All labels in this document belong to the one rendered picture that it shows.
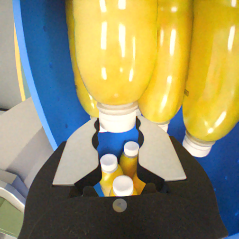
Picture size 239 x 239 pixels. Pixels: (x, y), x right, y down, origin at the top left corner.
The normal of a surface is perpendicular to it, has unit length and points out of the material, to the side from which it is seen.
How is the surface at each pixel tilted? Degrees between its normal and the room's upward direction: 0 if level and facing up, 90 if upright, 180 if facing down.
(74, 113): 70
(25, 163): 90
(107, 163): 90
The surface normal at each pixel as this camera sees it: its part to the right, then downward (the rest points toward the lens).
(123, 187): -0.04, -0.87
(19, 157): 0.80, -0.53
